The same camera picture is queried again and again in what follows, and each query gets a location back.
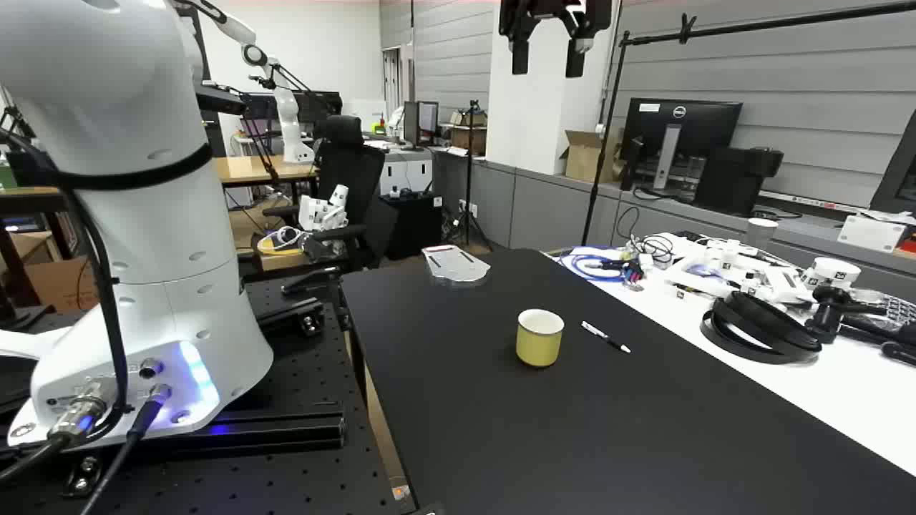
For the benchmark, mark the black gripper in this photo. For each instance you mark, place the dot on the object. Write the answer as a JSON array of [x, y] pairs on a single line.
[[554, 6]]

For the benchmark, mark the black and white pen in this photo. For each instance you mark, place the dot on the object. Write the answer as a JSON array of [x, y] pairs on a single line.
[[606, 336]]

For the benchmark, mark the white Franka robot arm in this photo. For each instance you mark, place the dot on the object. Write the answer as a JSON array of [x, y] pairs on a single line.
[[144, 239]]

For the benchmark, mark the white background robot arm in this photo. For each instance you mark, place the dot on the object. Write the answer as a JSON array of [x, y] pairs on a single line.
[[290, 117]]

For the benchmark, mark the yellow enamel cup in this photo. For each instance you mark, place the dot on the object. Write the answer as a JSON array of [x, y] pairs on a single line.
[[540, 343]]

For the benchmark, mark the open brown cardboard box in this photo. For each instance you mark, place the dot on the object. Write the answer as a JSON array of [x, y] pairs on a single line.
[[587, 157]]

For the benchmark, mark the small background monitor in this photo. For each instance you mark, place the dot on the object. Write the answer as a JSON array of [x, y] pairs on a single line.
[[423, 120]]

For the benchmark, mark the black Dell monitor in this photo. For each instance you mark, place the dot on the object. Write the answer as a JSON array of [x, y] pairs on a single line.
[[682, 143]]

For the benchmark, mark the black computer box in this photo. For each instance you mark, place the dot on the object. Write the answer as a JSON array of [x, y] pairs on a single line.
[[732, 180]]

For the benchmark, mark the black office chair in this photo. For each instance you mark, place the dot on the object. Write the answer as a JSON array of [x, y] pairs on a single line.
[[348, 180]]

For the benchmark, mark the wooden desk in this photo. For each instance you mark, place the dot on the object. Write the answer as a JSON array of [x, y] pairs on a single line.
[[260, 169]]

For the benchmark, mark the black monitor seen edge-on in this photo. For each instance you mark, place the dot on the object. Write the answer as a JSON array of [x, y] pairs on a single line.
[[901, 173]]

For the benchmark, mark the black hand tool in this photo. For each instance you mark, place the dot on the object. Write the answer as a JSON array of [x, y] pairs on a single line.
[[839, 309]]

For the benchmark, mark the black perforated mounting board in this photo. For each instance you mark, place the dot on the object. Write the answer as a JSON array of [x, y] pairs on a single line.
[[288, 475]]

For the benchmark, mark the black stand pole frame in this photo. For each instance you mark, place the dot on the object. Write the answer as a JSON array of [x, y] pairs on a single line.
[[606, 143]]

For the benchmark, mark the black camera tripod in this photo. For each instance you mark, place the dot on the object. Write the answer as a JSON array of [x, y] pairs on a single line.
[[470, 180]]

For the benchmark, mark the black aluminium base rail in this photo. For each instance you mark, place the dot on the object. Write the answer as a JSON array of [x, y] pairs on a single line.
[[268, 430]]

